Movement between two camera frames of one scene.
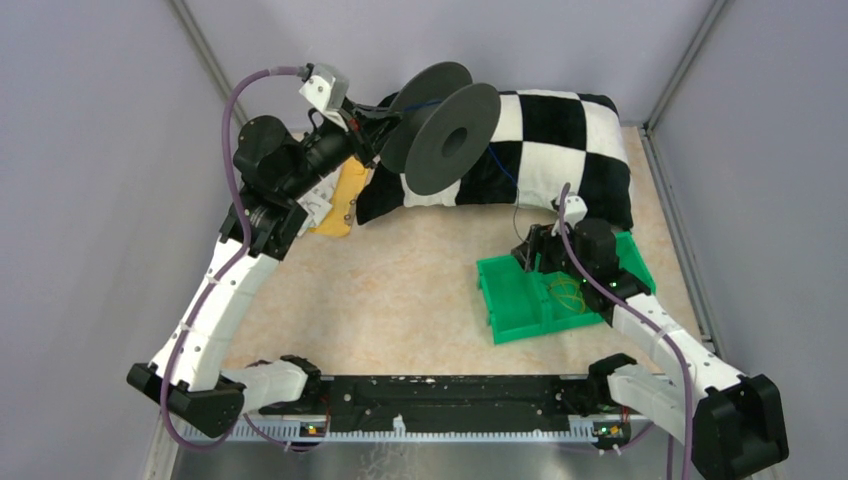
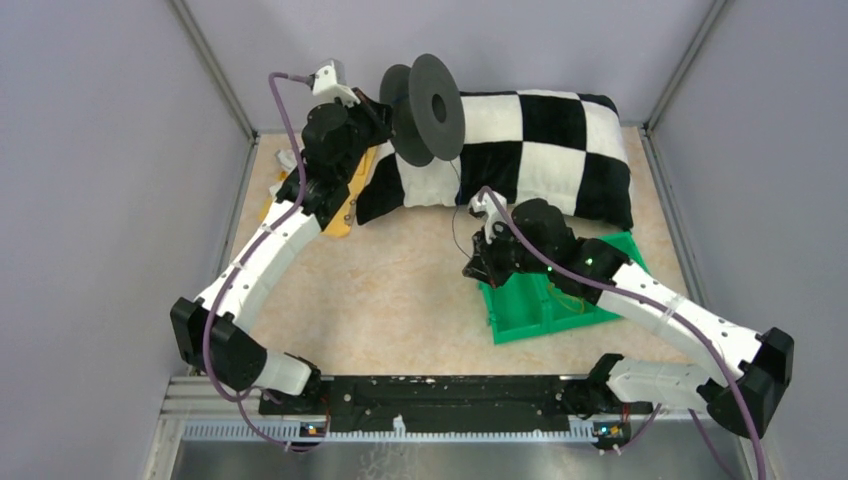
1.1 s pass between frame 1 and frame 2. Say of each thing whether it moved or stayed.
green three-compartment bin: stayed
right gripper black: moved
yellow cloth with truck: stayed
